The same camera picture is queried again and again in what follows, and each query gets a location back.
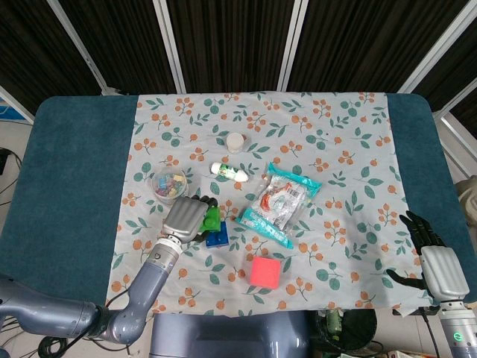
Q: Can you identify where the white green small bottle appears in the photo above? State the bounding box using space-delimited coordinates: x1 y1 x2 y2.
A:
209 161 250 183

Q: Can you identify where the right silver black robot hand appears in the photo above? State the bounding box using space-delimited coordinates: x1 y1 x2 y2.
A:
385 210 470 301

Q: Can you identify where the teal padded table cover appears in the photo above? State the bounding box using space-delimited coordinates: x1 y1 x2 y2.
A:
0 92 477 307

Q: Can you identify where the green toy block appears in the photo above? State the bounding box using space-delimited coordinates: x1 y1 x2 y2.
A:
197 206 222 233

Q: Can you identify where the floral patterned tablecloth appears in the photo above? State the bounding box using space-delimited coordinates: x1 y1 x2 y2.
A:
105 91 434 318

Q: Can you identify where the green black floor device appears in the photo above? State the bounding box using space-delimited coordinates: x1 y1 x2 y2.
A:
316 309 376 355

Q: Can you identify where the teal clear snack packet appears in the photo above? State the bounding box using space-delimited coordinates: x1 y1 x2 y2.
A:
234 162 323 250

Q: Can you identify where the clear cup of coloured clips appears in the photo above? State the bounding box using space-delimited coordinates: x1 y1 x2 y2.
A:
151 168 189 204

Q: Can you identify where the black cable at right wrist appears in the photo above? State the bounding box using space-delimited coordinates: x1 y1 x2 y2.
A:
417 306 440 358

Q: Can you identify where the blue toy block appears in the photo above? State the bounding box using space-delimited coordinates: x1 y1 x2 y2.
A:
204 221 230 249

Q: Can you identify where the white lidded small jar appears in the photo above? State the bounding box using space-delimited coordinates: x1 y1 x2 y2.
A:
225 132 247 154

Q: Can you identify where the red foam cube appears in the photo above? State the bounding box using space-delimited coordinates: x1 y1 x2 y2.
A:
247 255 282 289

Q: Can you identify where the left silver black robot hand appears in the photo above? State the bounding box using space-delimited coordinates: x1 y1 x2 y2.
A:
162 195 219 244

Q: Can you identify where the grey-blue robot torso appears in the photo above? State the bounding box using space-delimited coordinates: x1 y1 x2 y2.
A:
148 310 317 358

